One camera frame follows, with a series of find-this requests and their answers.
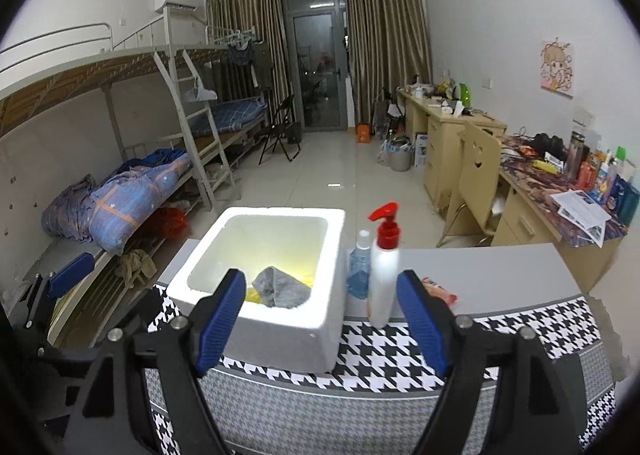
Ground printed papers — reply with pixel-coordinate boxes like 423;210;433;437
549;189;613;243

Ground white hanging plastic item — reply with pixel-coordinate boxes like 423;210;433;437
184;78;219;102

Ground patterned desk mat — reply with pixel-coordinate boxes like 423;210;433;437
500;135;630;248

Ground beige cloth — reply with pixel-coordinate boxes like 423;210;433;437
116;250;156;281

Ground blue mattress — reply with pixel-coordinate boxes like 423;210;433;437
190;98;268;133

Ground blue patterned quilt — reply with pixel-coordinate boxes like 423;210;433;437
41;149;193;256

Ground glass balcony door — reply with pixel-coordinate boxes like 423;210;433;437
277;0;356;131

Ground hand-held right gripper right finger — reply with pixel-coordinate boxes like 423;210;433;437
396;270;583;455

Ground blue mouthwash bottle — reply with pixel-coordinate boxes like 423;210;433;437
346;230;373;298

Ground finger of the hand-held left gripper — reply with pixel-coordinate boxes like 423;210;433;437
25;252;96;331

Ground white foam box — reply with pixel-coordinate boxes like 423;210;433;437
166;206;347;373

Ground grey sock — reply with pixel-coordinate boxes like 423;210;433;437
251;265;313;308

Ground black rounded object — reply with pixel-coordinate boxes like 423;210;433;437
530;134;568;161

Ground white lotion pump bottle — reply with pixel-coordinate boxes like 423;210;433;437
367;202;402;329

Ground group of toiletry bottles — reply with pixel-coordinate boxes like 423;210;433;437
565;131;640;226

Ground wooden chair with smiley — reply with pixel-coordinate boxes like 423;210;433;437
436;121;503;248

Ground yellow mesh sponge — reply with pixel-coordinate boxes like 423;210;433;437
242;270;318;306

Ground wooden desk with drawers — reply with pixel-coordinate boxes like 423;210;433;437
397;88;508;211

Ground dark hanging clothes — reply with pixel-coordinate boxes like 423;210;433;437
227;42;273;86

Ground grey metal bucket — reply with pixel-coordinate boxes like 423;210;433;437
387;135;413;172

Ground houndstooth table mat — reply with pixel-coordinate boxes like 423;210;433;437
142;282;621;455

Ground cartoon wall poster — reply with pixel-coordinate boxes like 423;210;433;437
539;38;575;95

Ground red snack packet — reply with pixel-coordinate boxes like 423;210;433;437
421;277;458;308

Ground red bag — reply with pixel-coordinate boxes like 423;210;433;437
150;208;188;238

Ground dark thermos flask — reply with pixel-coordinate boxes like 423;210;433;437
565;131;587;179

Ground white metal bunk bed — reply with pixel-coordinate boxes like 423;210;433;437
0;10;273;336

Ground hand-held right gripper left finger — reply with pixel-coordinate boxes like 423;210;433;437
65;269;247;455

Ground wooden desk with patterned mat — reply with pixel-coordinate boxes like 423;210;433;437
492;135;630;281

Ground brown curtain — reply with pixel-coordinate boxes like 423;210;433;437
205;0;293;101
342;0;433;128

